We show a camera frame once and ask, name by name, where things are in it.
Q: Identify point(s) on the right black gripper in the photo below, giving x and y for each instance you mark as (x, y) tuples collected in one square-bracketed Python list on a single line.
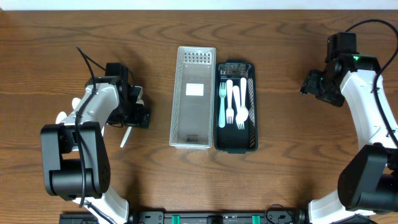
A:
[(310, 83)]

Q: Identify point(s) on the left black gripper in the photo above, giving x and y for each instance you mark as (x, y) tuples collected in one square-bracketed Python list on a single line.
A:
[(143, 116)]

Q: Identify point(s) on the white plastic spoon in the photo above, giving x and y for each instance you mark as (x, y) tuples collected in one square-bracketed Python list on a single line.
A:
[(129, 129), (60, 117), (242, 88), (75, 102)]

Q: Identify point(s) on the white plastic fork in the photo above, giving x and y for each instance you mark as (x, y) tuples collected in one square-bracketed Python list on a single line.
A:
[(237, 100), (229, 110)]

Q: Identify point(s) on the mint green plastic fork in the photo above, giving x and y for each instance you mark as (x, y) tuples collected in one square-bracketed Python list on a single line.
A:
[(222, 95)]

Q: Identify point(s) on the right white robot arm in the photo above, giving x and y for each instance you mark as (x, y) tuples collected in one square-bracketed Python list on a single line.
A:
[(368, 184)]

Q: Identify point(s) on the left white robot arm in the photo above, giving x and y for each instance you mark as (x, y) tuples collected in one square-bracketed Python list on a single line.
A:
[(75, 162)]

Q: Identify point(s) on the grey perforated plastic basket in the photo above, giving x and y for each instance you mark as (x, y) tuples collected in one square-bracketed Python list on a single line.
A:
[(192, 116)]

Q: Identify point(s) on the white paper label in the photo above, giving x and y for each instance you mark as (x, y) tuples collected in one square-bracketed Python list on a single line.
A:
[(194, 89)]

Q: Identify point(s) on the black perforated plastic basket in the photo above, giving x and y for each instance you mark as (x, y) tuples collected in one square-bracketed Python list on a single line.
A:
[(230, 138)]

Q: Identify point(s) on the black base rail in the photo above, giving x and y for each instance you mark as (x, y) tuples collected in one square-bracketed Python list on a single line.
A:
[(270, 216)]

